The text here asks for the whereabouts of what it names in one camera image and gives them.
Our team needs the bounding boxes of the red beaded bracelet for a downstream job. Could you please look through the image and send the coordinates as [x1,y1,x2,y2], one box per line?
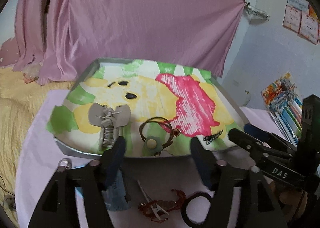
[137,188,187,223]

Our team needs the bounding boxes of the colourful floral cloth liner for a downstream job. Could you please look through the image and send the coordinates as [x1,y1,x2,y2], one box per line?
[45,59,245,158]

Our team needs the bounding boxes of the black hair tie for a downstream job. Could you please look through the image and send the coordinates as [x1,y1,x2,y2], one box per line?
[180,191,213,228]

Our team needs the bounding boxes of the stack of colourful books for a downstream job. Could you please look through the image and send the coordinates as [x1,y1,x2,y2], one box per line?
[261,72,302,146]

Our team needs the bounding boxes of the white chain hair clip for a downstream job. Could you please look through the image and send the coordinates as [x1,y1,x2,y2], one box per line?
[137,180,169,221]

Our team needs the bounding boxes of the person's right hand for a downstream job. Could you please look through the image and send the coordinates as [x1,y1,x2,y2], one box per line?
[270,181,308,222]

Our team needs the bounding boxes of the brown cord flower bracelet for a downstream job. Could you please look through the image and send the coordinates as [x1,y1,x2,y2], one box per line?
[139,116,181,157]

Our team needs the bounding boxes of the black cable on floor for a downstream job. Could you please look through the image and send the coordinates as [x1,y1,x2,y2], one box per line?
[0,175,17,212]

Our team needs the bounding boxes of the wire wall hook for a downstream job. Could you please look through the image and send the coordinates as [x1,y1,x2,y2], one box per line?
[245,2,270,21]

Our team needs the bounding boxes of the light blue smart watch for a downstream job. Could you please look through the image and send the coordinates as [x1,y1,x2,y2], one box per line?
[75,167,133,211]

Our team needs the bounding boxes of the black camera box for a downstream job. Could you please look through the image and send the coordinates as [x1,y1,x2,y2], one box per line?
[299,95,320,153]

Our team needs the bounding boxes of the yellow bed blanket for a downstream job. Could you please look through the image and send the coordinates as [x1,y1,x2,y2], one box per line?
[1,67,74,227]

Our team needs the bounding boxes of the grey shallow tray box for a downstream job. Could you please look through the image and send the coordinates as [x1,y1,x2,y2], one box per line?
[53,57,250,160]

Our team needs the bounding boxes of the crumpled plastic bag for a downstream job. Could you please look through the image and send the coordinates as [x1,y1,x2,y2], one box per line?
[23,64,42,84]

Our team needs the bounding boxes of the pink certificates on wall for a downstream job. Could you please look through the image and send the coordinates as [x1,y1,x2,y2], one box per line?
[283,0,319,45]

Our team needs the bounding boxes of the pink satin curtain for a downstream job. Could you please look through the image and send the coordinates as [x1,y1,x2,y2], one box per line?
[14,0,245,84]

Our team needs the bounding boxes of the grey hair claw clip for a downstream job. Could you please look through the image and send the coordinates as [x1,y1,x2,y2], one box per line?
[88,103,131,151]

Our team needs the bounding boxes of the black beaded hair clip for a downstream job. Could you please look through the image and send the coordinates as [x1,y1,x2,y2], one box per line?
[203,130,223,145]

